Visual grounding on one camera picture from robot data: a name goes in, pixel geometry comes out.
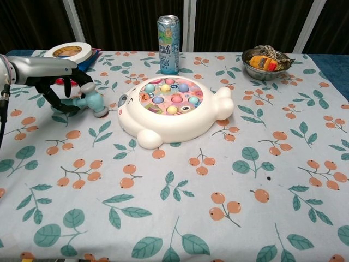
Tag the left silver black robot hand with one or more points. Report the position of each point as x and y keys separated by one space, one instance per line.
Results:
x=41 y=69

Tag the light blue toy hammer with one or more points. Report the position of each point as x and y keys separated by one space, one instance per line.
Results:
x=92 y=99

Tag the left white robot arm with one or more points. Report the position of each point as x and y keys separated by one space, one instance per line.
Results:
x=4 y=68

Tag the fish-shaped toy board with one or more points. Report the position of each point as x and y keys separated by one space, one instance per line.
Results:
x=174 y=125

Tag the white tape roll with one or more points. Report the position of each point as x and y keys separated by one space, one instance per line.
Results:
x=81 y=53

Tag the dark pleated curtain panel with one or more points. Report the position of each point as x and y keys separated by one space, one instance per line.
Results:
x=245 y=21
x=32 y=24
x=332 y=24
x=122 y=24

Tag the blue snack bag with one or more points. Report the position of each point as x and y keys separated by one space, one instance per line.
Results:
x=90 y=61

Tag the light blue drink can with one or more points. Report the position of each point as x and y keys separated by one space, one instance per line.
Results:
x=168 y=49

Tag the floral tablecloth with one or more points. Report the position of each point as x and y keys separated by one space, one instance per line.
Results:
x=174 y=191

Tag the steel bowl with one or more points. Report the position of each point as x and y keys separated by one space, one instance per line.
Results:
x=261 y=74

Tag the orange toy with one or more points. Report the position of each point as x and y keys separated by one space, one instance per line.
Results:
x=261 y=62

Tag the grey partition post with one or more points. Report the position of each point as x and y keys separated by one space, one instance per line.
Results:
x=189 y=24
x=74 y=21
x=306 y=24

